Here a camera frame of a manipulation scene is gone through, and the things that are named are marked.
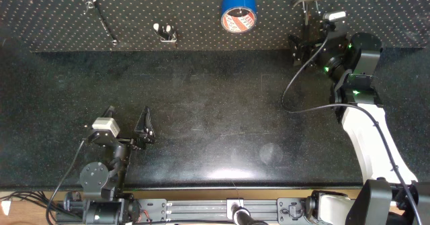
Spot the black pegboard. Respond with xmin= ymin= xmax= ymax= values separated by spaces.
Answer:
xmin=0 ymin=0 xmax=430 ymax=53

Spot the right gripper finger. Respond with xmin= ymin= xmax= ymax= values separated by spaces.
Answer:
xmin=301 ymin=38 xmax=324 ymax=53
xmin=288 ymin=33 xmax=304 ymax=67

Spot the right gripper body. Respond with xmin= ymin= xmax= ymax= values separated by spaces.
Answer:
xmin=318 ymin=19 xmax=350 ymax=56

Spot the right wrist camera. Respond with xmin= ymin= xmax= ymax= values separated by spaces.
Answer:
xmin=322 ymin=11 xmax=347 ymax=22

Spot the hammer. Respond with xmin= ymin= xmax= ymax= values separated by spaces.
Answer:
xmin=290 ymin=0 xmax=324 ymax=38

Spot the mounting rail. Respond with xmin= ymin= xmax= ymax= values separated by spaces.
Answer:
xmin=0 ymin=187 xmax=430 ymax=225

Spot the black cable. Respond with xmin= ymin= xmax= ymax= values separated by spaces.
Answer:
xmin=45 ymin=138 xmax=87 ymax=225
xmin=281 ymin=32 xmax=424 ymax=225

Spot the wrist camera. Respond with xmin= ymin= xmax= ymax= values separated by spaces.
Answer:
xmin=322 ymin=11 xmax=347 ymax=22
xmin=91 ymin=117 xmax=121 ymax=138

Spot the wrench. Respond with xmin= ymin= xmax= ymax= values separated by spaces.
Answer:
xmin=84 ymin=0 xmax=120 ymax=46

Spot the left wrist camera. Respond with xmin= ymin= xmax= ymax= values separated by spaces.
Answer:
xmin=91 ymin=117 xmax=121 ymax=138

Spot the roll of blue tape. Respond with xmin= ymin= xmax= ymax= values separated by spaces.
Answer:
xmin=220 ymin=0 xmax=258 ymax=34

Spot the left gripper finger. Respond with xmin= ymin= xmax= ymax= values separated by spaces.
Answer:
xmin=99 ymin=105 xmax=117 ymax=120
xmin=134 ymin=105 xmax=157 ymax=144

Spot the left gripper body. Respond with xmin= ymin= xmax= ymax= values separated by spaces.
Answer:
xmin=85 ymin=130 xmax=151 ymax=150

